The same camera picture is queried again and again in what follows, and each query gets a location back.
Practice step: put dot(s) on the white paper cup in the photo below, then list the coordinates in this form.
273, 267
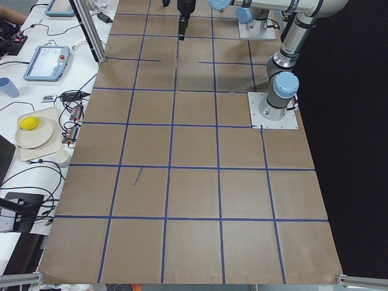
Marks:
62, 158

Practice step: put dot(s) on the beige round plate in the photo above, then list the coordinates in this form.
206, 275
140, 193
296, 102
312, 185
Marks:
34, 138

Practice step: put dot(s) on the yellow lemon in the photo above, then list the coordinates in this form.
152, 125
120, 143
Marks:
29, 123

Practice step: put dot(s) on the blue teach pendant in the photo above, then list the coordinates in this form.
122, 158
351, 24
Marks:
59, 8
48, 63

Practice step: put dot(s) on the light blue cup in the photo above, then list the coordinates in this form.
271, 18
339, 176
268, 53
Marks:
7, 87

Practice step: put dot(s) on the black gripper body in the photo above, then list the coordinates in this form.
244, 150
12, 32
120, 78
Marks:
185, 6

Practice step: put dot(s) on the beige tray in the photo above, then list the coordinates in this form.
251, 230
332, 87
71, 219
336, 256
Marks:
53, 145

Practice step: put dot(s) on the aluminium frame post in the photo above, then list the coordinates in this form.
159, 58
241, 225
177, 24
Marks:
90, 32

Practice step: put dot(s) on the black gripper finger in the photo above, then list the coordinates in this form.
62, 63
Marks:
181, 33

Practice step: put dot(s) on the black camera stand base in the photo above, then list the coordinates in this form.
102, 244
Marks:
19, 211

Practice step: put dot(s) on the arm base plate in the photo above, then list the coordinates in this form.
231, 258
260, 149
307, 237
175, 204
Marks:
257, 30
264, 116

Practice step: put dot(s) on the black power adapter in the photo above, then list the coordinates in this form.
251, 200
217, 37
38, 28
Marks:
104, 18

